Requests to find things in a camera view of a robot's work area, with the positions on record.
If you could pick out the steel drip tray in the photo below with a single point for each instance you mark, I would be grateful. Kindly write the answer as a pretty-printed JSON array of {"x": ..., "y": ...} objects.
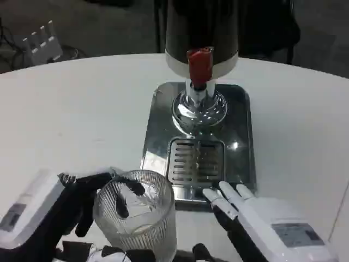
[{"x": 237, "y": 131}]

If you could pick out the black drink dispenser chrome stand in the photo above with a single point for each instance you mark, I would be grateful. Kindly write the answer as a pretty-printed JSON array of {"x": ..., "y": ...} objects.
[{"x": 196, "y": 24}]

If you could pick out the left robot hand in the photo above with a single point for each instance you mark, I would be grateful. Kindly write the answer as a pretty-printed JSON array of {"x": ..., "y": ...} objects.
[{"x": 54, "y": 207}]

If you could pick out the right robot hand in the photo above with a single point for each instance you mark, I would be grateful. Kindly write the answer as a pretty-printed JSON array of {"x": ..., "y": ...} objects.
[{"x": 261, "y": 218}]

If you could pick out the black chair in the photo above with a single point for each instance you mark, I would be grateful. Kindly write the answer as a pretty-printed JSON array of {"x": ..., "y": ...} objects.
[{"x": 267, "y": 27}]

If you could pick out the clear ribbed glass cup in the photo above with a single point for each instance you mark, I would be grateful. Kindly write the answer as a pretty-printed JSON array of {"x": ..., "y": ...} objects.
[{"x": 147, "y": 223}]

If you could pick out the steel slotted drip grate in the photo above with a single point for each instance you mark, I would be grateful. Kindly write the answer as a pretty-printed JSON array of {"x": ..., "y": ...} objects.
[{"x": 188, "y": 161}]

